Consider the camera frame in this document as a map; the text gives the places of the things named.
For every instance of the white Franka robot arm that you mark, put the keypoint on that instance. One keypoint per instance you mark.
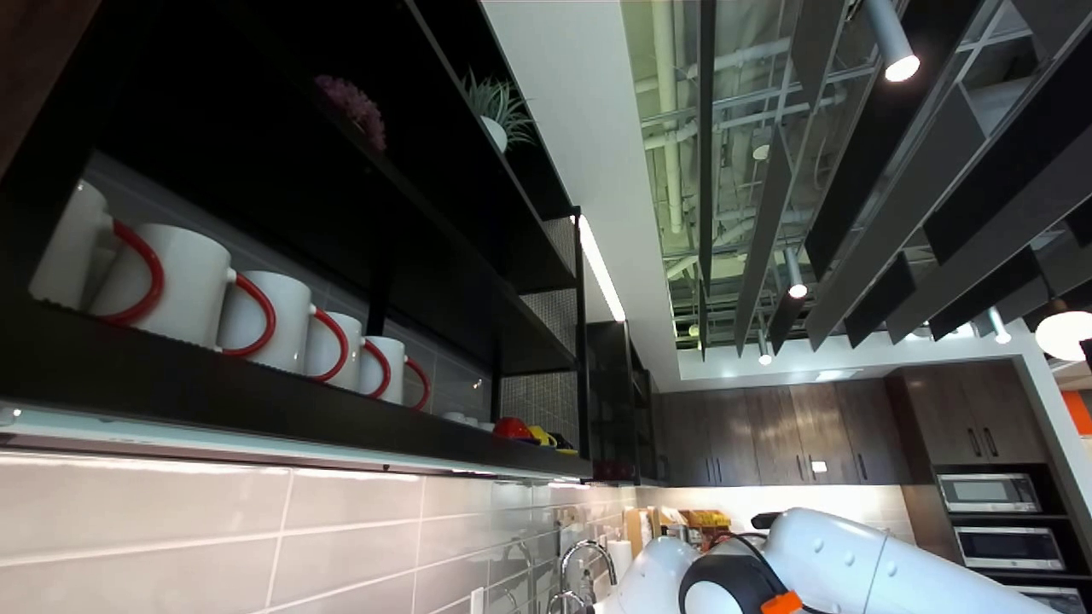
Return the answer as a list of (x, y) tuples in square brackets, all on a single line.
[(854, 563)]

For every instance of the red shelf item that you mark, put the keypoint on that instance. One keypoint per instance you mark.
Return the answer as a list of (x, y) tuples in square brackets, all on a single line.
[(514, 428)]

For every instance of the yellow shelf item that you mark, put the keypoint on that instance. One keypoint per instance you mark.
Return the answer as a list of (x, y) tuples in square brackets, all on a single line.
[(544, 436)]

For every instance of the under-shelf light strip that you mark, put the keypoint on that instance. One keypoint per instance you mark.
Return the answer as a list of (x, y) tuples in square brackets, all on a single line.
[(225, 436)]

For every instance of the green plant white pot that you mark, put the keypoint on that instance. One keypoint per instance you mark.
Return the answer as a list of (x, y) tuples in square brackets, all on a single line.
[(496, 112)]

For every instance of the wooden board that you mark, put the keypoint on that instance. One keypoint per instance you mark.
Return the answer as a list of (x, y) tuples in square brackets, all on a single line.
[(637, 526)]

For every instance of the small ceiling spotlight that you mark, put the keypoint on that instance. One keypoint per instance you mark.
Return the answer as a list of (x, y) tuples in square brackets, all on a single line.
[(796, 282), (998, 329)]

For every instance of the chrome kitchen faucet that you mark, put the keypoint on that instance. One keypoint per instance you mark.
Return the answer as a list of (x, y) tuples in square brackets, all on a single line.
[(579, 558)]

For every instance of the dark wood kitchen cabinets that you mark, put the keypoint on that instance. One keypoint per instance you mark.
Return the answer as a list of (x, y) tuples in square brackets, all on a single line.
[(771, 429)]

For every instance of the bowl of fruit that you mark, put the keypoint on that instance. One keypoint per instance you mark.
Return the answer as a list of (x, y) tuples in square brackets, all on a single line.
[(705, 520)]

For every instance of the purple flower decoration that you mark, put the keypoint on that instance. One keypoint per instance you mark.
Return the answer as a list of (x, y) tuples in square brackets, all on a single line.
[(352, 110)]

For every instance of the large ceiling spotlight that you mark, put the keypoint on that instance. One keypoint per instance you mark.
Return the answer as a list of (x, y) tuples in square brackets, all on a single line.
[(891, 44)]

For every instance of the stainless built-in microwave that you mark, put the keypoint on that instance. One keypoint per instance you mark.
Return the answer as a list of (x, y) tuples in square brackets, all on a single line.
[(988, 492)]

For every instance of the round white pendant lamp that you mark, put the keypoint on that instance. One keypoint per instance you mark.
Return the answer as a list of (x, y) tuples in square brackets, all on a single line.
[(1067, 335)]

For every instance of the stainless built-in oven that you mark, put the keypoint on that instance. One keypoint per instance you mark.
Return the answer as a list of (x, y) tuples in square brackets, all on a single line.
[(1013, 548)]

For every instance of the black camera on tripod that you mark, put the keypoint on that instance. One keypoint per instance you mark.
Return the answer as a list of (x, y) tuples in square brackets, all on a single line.
[(767, 520)]

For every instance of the dark wall shelf unit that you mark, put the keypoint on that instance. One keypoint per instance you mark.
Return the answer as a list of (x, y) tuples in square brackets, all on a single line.
[(225, 387)]

